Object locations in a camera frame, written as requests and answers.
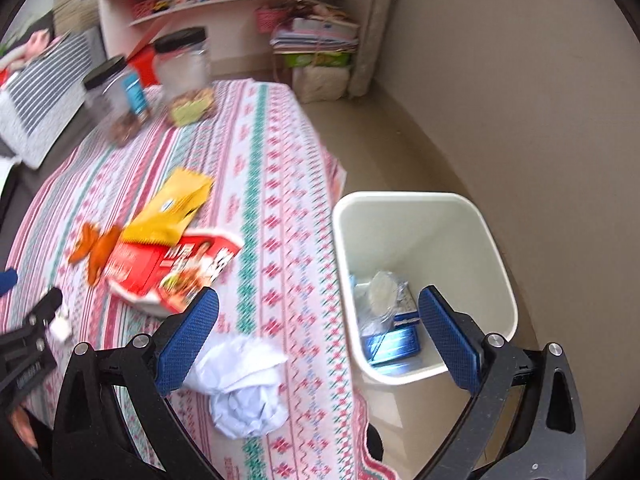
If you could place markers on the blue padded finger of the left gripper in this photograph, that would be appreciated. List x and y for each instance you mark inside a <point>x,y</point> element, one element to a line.
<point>8,280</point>

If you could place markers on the white sack on floor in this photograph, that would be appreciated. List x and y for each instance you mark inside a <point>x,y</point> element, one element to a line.
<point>320,83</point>

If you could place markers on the red noodle package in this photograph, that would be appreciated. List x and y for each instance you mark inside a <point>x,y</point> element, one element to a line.
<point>161,280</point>

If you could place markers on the yellow snack wrapper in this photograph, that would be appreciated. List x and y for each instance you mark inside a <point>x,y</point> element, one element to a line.
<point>163,220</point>

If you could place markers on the striped grey white cushion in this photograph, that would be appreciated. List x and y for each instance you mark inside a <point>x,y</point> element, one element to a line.
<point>38,102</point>

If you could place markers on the person's left hand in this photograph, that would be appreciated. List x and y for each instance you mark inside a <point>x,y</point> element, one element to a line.
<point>21,424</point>

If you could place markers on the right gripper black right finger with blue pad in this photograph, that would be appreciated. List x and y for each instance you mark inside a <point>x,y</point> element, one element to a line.
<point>523,419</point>

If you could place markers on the plastic jar with nuts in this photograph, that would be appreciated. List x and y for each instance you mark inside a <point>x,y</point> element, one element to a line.
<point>181,65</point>

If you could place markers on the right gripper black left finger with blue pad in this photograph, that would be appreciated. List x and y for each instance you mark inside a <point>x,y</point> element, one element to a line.
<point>91,439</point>

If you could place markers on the orange peel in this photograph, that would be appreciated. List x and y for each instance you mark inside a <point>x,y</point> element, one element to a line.
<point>96,246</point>

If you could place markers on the white tissue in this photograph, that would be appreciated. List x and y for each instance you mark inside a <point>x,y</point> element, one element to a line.
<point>241,376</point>

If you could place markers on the red cardboard box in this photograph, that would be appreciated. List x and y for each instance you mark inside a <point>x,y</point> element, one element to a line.
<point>142,62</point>

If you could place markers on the stack of papers and books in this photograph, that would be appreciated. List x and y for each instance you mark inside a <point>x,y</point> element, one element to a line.
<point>311,25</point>

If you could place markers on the blue cardboard box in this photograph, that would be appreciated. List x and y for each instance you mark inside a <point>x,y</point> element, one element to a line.
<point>401,341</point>

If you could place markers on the white curved shelf unit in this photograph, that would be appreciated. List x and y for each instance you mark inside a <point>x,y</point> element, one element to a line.
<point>235,45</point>

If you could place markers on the plastic jar blue label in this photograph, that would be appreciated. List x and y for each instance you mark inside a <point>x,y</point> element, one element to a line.
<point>116,100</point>

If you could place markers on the white plastic trash bin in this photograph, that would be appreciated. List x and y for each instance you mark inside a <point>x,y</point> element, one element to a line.
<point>425,238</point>

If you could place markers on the clear plastic water bottle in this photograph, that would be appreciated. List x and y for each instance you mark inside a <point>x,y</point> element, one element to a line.
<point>382,303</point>

